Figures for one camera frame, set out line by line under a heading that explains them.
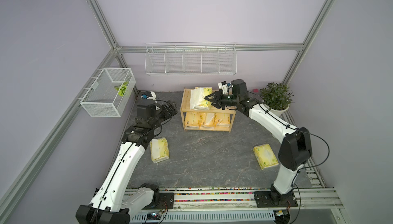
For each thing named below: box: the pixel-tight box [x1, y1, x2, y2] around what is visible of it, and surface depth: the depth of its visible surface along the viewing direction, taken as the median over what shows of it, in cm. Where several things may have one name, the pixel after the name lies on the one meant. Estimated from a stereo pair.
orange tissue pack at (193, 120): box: [184, 111, 203, 130], surface depth 99 cm
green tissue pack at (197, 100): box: [189, 86, 213, 111], surface depth 80 cm
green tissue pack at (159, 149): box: [149, 137, 170, 164], surface depth 89 cm
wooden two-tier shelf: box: [180, 88, 237, 133], surface depth 98 cm
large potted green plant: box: [259, 81, 295, 118], surface depth 94 cm
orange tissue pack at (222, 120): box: [213, 113, 231, 128], surface depth 98 cm
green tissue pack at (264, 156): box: [252, 143, 279, 170], surface depth 86 cm
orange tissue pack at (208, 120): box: [199, 112, 217, 129], surface depth 99 cm
